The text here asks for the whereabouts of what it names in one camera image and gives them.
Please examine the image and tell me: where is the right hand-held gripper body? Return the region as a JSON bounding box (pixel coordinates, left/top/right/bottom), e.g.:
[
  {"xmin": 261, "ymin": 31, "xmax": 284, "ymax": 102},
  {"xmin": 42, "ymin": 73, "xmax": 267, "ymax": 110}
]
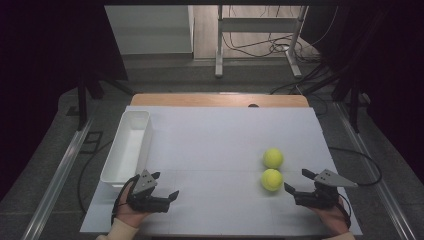
[{"xmin": 293, "ymin": 168, "xmax": 359, "ymax": 211}]

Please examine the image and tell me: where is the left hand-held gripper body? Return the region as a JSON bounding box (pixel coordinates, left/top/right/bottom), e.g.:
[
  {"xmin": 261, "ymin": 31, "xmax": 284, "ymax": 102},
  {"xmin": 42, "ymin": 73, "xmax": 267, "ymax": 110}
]
[{"xmin": 126, "ymin": 168, "xmax": 171, "ymax": 214}]

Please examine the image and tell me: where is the person's right hand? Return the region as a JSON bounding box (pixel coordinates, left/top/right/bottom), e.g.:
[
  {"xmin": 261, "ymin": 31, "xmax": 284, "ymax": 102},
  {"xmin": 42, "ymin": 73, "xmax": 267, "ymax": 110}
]
[{"xmin": 308, "ymin": 195, "xmax": 351, "ymax": 236}]

